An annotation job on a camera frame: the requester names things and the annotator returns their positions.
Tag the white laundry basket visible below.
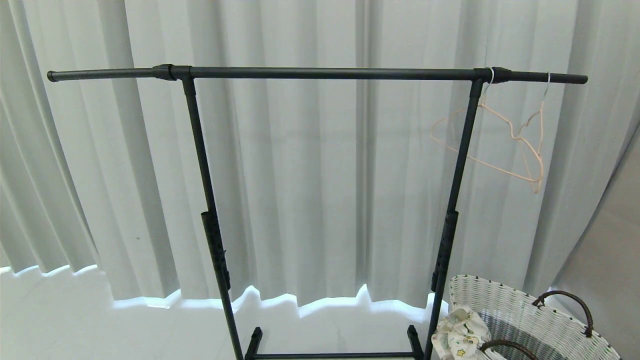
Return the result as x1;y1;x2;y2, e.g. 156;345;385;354
448;274;623;360

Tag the cream printed garment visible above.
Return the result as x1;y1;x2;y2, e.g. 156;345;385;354
431;305;492;360

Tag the white curtain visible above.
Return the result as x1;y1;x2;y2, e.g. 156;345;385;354
0;0;640;311

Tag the black clothes rack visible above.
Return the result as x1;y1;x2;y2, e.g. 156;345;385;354
46;64;589;360

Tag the pink clothes hanger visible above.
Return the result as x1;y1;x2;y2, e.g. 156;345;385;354
511;72;552;195
430;67;545;183

